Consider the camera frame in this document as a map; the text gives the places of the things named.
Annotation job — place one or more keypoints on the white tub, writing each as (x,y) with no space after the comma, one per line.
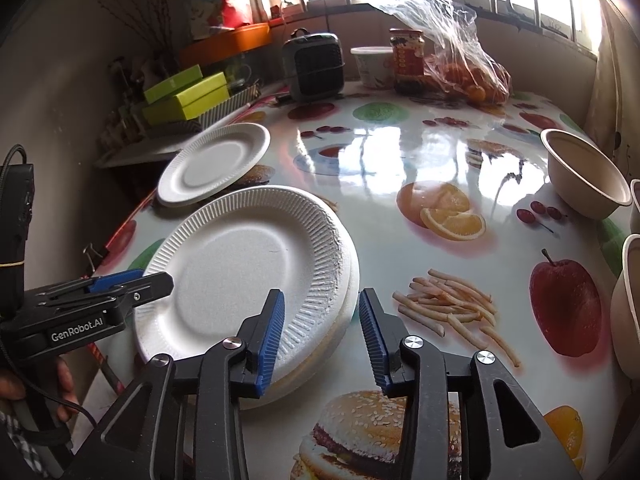
(372,67)

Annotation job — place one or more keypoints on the beige paper bowl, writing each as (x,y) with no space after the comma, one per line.
(636,207)
(585,175)
(627,310)

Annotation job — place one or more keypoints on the patterned curtain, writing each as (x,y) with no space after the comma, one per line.
(610,75)

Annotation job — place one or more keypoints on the large white ribbed plate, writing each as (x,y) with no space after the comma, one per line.
(225,270)
(320,350)

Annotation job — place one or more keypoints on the pile of oranges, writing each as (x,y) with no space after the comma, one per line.
(475,87)

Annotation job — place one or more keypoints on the yellow rubber band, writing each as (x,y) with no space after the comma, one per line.
(12,263)

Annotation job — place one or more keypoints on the glass jar with red label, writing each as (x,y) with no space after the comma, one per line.
(406,60)

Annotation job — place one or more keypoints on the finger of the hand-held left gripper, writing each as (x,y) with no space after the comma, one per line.
(150,287)
(117,280)

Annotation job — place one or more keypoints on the small grey heater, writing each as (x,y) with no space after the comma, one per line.
(312,67)

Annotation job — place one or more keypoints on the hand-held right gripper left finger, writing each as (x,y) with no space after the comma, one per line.
(272,340)

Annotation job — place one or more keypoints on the clear plastic bag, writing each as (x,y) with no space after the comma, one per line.
(450,35)

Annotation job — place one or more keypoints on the black binder clip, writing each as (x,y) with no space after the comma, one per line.
(95,257)

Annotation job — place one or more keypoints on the green box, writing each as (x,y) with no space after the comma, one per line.
(172,82)
(200,97)

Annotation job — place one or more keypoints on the fruit printed tablecloth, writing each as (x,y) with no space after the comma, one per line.
(380,260)

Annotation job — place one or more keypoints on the grey striped box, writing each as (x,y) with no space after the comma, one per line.
(230,105)

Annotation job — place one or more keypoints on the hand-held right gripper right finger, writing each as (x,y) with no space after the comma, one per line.
(372,340)

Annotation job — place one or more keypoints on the person's left hand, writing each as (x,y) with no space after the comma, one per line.
(65,390)

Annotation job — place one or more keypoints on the small white paper plate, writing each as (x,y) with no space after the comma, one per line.
(215,170)

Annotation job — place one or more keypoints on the person's left forearm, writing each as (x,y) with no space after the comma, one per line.
(12,435)

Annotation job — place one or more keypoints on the orange basin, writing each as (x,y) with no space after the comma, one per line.
(225,42)

